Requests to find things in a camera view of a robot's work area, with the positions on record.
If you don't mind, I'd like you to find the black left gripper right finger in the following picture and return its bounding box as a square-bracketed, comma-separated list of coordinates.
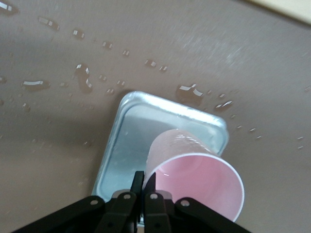
[144, 172, 171, 233]

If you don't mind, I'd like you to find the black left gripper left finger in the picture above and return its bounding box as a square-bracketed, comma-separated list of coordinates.
[97, 171, 144, 233]

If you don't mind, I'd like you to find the pink plastic cup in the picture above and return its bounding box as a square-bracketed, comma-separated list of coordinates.
[145, 128, 245, 223]

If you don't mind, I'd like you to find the silver digital kitchen scale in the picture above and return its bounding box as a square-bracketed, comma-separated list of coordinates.
[91, 90, 229, 220]

